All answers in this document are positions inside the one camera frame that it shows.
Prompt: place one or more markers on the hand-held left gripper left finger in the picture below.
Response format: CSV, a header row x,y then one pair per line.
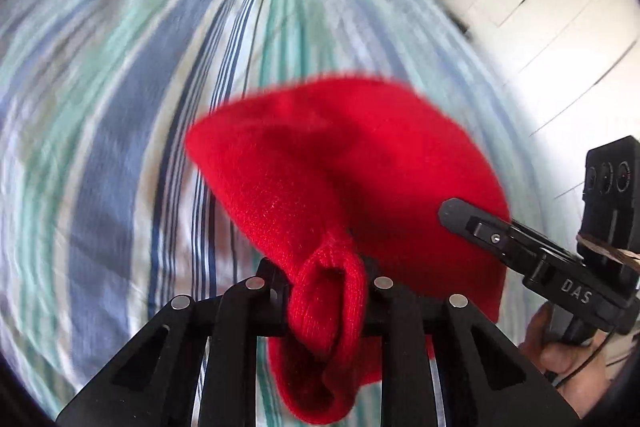
x,y
272,304

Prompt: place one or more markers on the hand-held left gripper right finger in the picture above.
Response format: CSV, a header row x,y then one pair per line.
x,y
375,312

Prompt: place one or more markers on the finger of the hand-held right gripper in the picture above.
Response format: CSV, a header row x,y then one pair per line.
x,y
480,227

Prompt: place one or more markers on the red sweater with white animal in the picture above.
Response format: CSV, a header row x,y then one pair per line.
x,y
325,167

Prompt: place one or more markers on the person's right hand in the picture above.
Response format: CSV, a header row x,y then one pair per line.
x,y
542,342

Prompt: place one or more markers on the white wardrobe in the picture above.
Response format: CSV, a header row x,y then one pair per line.
x,y
550,7

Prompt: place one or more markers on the striped blue green bed cover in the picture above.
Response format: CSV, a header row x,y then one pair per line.
x,y
100,132

